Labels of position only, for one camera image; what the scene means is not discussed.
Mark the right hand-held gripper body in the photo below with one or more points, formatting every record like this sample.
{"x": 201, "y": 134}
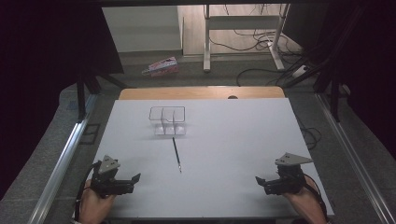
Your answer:
{"x": 288, "y": 180}

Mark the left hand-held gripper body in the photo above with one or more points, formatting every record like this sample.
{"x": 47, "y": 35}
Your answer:
{"x": 107, "y": 182}

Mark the black pen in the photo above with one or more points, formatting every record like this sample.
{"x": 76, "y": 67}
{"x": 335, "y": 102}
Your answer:
{"x": 176, "y": 154}

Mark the clear plastic organizer box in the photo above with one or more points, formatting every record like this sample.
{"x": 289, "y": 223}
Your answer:
{"x": 167, "y": 121}

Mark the person's left hand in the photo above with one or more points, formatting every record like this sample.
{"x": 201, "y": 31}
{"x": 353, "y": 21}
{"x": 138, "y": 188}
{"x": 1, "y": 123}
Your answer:
{"x": 95, "y": 207}

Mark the person's right hand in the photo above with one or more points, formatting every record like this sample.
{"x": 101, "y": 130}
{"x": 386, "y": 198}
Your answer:
{"x": 303, "y": 203}

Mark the black metal stand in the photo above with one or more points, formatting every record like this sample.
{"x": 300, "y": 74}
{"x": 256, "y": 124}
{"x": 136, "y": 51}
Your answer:
{"x": 81, "y": 99}
{"x": 334, "y": 99}

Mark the wooden table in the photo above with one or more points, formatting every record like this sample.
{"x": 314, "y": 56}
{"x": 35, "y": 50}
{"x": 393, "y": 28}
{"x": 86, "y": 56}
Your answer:
{"x": 186, "y": 92}

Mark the white power strip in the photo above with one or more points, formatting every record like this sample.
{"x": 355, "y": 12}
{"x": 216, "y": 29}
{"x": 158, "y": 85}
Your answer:
{"x": 300, "y": 71}

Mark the pink printed packet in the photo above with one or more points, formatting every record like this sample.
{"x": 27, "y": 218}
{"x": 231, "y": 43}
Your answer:
{"x": 162, "y": 67}

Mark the white panel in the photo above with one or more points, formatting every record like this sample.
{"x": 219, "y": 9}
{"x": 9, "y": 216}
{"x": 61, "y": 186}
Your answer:
{"x": 141, "y": 29}

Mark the aluminium rail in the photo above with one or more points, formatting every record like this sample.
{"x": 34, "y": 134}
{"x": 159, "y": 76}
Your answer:
{"x": 62, "y": 161}
{"x": 355, "y": 158}

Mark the white desk frame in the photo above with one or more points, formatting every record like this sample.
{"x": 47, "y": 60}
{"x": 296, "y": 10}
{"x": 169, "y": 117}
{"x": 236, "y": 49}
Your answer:
{"x": 206, "y": 37}

